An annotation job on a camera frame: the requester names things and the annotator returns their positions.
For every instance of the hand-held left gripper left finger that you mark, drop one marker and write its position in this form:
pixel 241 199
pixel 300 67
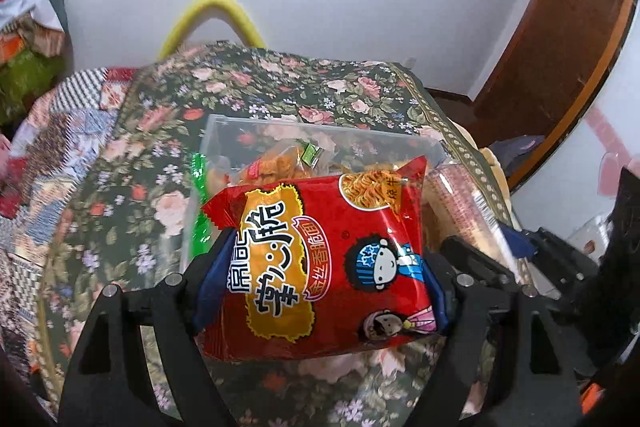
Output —
pixel 212 277

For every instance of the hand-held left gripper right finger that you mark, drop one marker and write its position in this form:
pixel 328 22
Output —
pixel 444 307

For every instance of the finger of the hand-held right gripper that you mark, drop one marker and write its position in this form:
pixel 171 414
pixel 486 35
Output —
pixel 517 241
pixel 480 264

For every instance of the clear plastic cracker packet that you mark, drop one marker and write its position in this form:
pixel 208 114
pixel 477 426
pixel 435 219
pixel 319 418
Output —
pixel 457 202

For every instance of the red noodle snack packet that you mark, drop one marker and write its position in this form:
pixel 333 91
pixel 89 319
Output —
pixel 325 267

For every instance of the clear plastic box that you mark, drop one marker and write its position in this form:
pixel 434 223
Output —
pixel 235 137

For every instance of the green pea snack packet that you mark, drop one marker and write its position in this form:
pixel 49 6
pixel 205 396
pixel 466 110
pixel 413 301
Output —
pixel 200 202

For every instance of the beige plush blanket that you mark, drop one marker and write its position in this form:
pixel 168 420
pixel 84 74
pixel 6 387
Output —
pixel 495 167

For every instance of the purple grey cloth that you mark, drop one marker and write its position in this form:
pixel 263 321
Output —
pixel 520 157

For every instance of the orange snack packet green label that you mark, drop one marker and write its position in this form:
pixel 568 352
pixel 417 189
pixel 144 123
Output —
pixel 280 162

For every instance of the patchwork quilt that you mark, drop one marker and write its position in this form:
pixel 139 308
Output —
pixel 55 147

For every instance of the wooden door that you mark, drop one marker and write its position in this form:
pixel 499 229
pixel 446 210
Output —
pixel 550 32

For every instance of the yellow hoop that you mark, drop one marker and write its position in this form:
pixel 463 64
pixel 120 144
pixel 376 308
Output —
pixel 220 4

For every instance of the pile of clothes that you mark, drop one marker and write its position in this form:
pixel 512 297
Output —
pixel 25 57

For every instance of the white wall socket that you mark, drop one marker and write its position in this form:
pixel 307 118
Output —
pixel 411 61

